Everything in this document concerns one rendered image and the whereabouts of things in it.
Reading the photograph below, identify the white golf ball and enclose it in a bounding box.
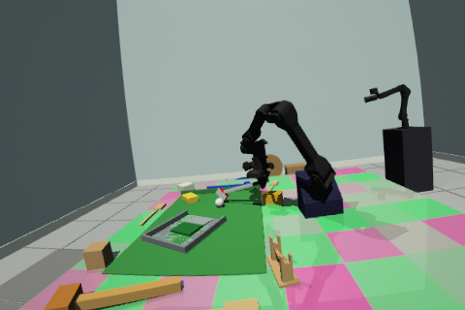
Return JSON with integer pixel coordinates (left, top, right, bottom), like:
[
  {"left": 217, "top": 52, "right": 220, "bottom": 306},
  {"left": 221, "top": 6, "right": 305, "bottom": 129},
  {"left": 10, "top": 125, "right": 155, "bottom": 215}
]
[{"left": 215, "top": 198, "right": 224, "bottom": 207}]

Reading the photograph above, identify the green putting mat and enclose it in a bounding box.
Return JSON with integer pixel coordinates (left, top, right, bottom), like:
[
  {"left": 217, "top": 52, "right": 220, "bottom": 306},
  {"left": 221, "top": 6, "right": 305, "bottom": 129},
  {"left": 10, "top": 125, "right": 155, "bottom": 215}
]
[{"left": 102, "top": 189, "right": 266, "bottom": 276}]

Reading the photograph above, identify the tan cube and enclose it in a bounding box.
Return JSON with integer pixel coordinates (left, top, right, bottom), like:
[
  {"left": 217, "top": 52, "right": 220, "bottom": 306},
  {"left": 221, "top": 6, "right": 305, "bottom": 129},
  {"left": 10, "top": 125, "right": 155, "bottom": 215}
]
[{"left": 83, "top": 240, "right": 113, "bottom": 270}]

